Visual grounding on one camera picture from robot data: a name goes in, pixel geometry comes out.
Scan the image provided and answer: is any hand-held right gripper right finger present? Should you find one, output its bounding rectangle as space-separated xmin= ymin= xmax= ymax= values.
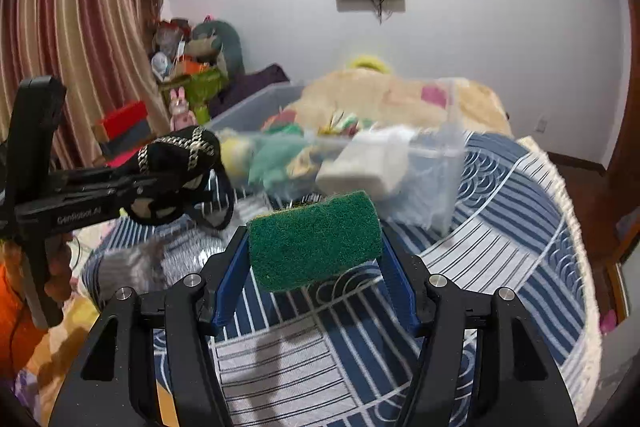
xmin=377 ymin=227 xmax=581 ymax=427

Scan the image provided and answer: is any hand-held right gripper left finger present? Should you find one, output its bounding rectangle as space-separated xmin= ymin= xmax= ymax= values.
xmin=47 ymin=225 xmax=251 ymax=427

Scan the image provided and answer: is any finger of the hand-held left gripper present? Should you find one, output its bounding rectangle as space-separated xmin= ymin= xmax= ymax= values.
xmin=120 ymin=189 xmax=203 ymax=222
xmin=107 ymin=168 xmax=201 ymax=194

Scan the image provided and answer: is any black slipper with chain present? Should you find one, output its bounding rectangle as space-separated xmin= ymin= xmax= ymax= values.
xmin=119 ymin=125 xmax=236 ymax=230

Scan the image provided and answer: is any green scouring sponge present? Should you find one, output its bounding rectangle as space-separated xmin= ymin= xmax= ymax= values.
xmin=247 ymin=190 xmax=383 ymax=293

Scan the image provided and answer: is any clear plastic storage bin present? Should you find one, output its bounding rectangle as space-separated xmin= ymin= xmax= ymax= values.
xmin=206 ymin=78 xmax=469 ymax=236

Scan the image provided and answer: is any person's left forearm orange sleeve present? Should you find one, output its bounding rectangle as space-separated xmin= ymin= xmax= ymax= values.
xmin=0 ymin=241 xmax=48 ymax=380

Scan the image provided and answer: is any person's left hand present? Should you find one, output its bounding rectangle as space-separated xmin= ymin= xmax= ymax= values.
xmin=42 ymin=232 xmax=77 ymax=304

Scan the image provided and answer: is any red box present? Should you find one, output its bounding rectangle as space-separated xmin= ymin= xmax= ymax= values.
xmin=94 ymin=100 xmax=151 ymax=141

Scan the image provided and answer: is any grey cloth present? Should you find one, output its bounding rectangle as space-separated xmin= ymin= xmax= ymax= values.
xmin=92 ymin=234 xmax=168 ymax=295

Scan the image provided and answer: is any pink bunny toy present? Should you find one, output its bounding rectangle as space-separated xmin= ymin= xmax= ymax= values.
xmin=168 ymin=87 xmax=197 ymax=132

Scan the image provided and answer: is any yellow plush toy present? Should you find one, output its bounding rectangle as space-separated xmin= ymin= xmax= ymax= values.
xmin=219 ymin=136 xmax=257 ymax=176

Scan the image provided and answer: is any blue patterned quilt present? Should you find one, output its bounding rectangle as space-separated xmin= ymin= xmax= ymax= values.
xmin=80 ymin=130 xmax=590 ymax=427

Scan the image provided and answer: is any green plush toy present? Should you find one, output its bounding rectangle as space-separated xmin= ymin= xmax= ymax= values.
xmin=246 ymin=139 xmax=312 ymax=196

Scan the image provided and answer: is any white foam block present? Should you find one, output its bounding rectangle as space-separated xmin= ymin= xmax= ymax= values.
xmin=315 ymin=128 xmax=419 ymax=201

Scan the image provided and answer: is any purple cloth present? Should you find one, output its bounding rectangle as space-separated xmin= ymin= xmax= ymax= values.
xmin=206 ymin=64 xmax=292 ymax=118

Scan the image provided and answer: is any striped curtain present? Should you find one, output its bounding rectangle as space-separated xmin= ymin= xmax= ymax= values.
xmin=0 ymin=0 xmax=172 ymax=170

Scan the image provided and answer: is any green dinosaur plush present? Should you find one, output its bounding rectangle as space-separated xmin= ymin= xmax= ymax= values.
xmin=191 ymin=20 xmax=247 ymax=81

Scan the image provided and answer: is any beige printed blanket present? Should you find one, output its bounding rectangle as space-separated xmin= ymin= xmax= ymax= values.
xmin=294 ymin=66 xmax=514 ymax=138

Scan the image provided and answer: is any yellow green plush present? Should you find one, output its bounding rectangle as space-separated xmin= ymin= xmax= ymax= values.
xmin=348 ymin=53 xmax=397 ymax=74

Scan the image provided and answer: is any wooden door frame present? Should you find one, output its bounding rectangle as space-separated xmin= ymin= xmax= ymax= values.
xmin=602 ymin=0 xmax=640 ymax=270

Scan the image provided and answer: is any hanging black cable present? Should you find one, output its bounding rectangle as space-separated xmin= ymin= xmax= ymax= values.
xmin=369 ymin=0 xmax=397 ymax=26

